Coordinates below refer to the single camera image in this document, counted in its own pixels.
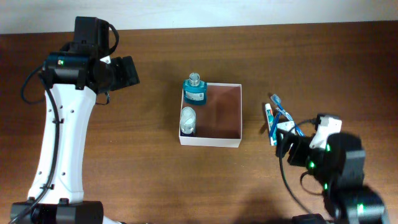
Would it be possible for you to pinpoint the pink open cardboard box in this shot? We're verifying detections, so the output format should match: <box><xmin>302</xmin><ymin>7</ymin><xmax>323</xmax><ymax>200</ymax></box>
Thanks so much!
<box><xmin>178</xmin><ymin>83</ymin><xmax>243</xmax><ymax>148</ymax></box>

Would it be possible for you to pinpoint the teal mouthwash bottle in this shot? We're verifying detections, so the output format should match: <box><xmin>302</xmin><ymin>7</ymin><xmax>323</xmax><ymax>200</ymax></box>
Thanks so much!
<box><xmin>182</xmin><ymin>73</ymin><xmax>207</xmax><ymax>105</ymax></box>

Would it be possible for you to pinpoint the white green toothpaste tube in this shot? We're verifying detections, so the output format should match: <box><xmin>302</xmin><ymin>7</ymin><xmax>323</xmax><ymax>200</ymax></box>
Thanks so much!
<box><xmin>264</xmin><ymin>103</ymin><xmax>277</xmax><ymax>146</ymax></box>

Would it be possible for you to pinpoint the blue toothbrush with clear cap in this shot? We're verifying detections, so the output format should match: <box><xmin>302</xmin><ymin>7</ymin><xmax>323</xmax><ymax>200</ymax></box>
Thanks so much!
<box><xmin>270</xmin><ymin>94</ymin><xmax>293</xmax><ymax>121</ymax></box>

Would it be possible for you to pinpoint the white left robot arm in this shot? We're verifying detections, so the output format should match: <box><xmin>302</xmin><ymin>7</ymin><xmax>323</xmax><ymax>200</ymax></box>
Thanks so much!
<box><xmin>10</xmin><ymin>17</ymin><xmax>139</xmax><ymax>224</ymax></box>

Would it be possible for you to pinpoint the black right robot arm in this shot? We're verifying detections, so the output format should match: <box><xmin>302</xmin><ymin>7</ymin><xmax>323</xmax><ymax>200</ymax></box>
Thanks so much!
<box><xmin>275</xmin><ymin>114</ymin><xmax>390</xmax><ymax>223</ymax></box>

